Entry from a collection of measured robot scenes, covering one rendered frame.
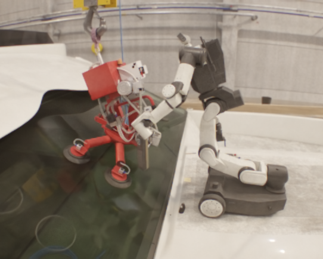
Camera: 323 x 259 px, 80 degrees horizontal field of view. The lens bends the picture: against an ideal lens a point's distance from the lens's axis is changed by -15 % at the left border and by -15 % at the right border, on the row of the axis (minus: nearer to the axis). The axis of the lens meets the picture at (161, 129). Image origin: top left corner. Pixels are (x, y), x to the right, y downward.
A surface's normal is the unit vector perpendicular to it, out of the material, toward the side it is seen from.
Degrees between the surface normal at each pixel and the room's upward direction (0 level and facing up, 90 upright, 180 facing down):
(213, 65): 88
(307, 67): 90
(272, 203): 90
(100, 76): 90
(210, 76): 98
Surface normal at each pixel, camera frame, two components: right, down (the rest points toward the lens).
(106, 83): -0.19, 0.36
